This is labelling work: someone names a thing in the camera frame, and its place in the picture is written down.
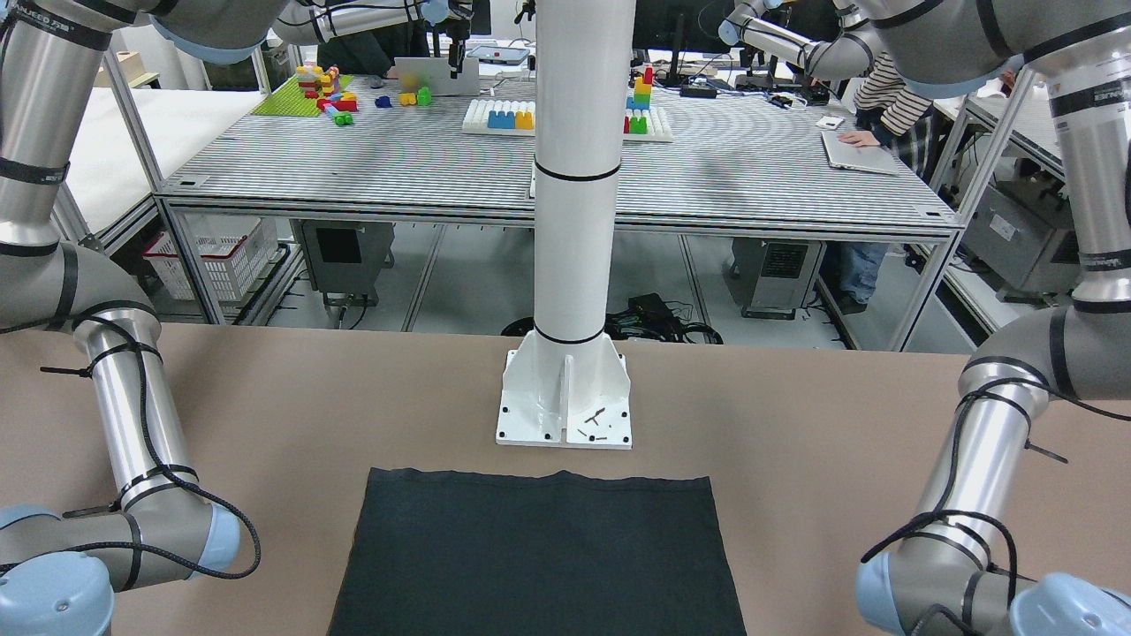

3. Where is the striped aluminium work table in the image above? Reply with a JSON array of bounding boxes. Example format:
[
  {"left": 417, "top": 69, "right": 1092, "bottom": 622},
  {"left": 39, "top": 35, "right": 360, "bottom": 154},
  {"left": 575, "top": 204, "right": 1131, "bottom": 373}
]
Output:
[{"left": 156, "top": 72, "right": 966, "bottom": 352}]

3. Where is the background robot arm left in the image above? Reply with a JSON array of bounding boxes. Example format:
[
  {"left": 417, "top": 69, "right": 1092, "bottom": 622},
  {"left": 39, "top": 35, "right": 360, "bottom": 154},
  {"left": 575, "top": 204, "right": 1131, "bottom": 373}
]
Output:
[{"left": 270, "top": 1, "right": 475, "bottom": 78}]

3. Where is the black cable pile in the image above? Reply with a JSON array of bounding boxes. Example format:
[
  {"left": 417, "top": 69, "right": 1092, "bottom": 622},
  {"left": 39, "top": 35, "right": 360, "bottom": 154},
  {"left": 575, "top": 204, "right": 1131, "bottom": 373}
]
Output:
[{"left": 502, "top": 293, "right": 725, "bottom": 345}]

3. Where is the white plastic basket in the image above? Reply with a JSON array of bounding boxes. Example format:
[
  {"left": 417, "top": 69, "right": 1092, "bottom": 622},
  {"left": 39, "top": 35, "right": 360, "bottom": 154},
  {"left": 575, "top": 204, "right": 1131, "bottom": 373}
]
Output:
[{"left": 143, "top": 215, "right": 278, "bottom": 303}]

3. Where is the grey computer box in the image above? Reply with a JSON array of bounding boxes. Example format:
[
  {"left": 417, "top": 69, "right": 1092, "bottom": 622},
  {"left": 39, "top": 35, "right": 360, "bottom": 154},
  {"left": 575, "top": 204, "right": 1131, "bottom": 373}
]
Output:
[
  {"left": 728, "top": 237, "right": 824, "bottom": 321},
  {"left": 290, "top": 220, "right": 395, "bottom": 307}
]

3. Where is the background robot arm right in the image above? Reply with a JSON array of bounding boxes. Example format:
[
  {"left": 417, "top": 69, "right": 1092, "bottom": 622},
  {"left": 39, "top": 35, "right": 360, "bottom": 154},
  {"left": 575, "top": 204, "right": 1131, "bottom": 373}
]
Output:
[{"left": 717, "top": 1, "right": 884, "bottom": 80}]

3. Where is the white block tray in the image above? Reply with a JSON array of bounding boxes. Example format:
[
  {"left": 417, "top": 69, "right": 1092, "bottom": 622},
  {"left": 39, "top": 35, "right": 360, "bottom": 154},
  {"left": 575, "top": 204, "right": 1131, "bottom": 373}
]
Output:
[{"left": 460, "top": 98, "right": 675, "bottom": 141}]

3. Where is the silver laptop on table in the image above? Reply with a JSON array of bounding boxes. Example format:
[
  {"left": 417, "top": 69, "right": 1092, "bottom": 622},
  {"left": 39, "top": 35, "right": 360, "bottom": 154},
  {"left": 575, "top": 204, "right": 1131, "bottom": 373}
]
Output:
[{"left": 821, "top": 132, "right": 899, "bottom": 177}]

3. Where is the person in striped shirt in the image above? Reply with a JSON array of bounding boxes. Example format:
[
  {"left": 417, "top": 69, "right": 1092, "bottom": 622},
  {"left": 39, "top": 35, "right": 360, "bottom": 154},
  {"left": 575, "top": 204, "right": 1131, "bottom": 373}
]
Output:
[{"left": 834, "top": 51, "right": 936, "bottom": 313}]

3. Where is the green lego baseplate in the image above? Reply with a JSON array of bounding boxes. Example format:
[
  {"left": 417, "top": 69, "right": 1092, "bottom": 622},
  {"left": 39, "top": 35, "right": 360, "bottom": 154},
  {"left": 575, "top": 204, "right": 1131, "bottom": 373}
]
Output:
[{"left": 250, "top": 72, "right": 359, "bottom": 117}]

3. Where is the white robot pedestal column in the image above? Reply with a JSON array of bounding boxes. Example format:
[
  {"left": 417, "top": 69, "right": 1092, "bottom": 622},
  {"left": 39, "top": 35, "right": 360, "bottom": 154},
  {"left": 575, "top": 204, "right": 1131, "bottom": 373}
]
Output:
[{"left": 494, "top": 1, "right": 634, "bottom": 450}]

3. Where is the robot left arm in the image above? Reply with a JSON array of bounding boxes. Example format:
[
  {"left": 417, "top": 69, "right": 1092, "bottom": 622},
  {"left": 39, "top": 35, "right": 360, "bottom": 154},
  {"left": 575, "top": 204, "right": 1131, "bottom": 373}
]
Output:
[{"left": 855, "top": 1, "right": 1130, "bottom": 635}]

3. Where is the black t-shirt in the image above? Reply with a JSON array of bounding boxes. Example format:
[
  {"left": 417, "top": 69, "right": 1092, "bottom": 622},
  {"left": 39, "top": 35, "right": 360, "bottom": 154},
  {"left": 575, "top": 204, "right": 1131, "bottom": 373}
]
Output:
[{"left": 328, "top": 469, "right": 746, "bottom": 635}]

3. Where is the open laptop in background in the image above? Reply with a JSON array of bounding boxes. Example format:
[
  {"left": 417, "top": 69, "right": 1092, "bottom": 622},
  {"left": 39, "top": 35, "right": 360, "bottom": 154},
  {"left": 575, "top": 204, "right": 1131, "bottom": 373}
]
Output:
[{"left": 392, "top": 55, "right": 481, "bottom": 96}]

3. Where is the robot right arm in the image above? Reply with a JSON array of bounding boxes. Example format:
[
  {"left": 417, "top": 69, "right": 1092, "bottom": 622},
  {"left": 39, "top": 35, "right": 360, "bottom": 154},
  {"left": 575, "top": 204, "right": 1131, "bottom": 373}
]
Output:
[{"left": 3, "top": 1, "right": 285, "bottom": 635}]

